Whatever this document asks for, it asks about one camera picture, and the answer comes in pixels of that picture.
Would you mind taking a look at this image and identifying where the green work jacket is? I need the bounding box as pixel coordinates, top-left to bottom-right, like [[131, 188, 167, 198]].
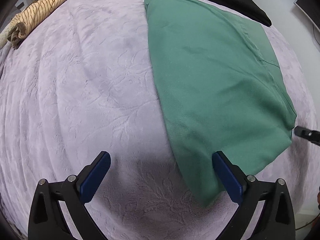
[[144, 0, 296, 206]]

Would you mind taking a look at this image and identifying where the lilac plush bed blanket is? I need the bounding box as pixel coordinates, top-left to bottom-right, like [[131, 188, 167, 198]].
[[0, 0, 320, 240]]

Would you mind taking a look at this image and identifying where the beige striped cloth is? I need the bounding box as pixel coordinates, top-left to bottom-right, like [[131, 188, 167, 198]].
[[1, 0, 67, 48]]

